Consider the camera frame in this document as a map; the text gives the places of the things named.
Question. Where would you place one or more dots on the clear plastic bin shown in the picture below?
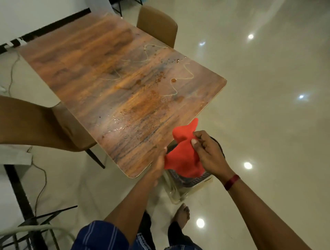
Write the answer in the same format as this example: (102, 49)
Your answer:
(185, 188)

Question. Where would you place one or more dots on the person's right thumb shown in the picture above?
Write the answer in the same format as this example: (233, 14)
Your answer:
(197, 145)

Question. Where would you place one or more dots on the person's left fingers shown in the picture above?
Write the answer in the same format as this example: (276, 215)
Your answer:
(162, 155)

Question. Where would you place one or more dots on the person's right hand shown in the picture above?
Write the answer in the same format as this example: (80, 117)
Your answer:
(211, 157)

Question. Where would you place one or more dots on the another person's forearm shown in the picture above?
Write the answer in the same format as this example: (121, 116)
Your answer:
(31, 123)

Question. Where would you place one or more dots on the white curved tube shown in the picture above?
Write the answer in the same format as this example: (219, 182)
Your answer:
(31, 228)

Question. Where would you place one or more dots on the dark trousers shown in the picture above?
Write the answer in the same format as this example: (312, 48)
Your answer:
(180, 239)

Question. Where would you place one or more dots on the person's right forearm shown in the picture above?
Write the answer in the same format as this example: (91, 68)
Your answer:
(260, 219)

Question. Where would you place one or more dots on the person's left forearm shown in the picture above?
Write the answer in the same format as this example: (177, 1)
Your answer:
(134, 206)

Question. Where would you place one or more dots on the red cloth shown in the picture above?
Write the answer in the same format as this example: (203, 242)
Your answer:
(183, 154)

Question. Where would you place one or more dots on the brown chair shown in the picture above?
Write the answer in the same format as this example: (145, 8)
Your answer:
(158, 24)
(77, 134)

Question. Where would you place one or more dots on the black metal stand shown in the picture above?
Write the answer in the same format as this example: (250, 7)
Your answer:
(28, 221)

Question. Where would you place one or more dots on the blue striped shirt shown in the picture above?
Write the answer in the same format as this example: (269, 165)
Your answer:
(100, 235)

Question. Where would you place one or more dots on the person's left hand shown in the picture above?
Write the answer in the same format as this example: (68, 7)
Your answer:
(157, 170)

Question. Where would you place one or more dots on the red wristband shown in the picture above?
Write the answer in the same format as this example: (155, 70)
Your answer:
(231, 182)

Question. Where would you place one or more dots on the person's bare foot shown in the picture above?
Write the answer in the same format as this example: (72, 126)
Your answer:
(181, 215)

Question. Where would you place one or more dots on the black metal chair frame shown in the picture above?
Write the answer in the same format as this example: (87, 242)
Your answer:
(120, 6)

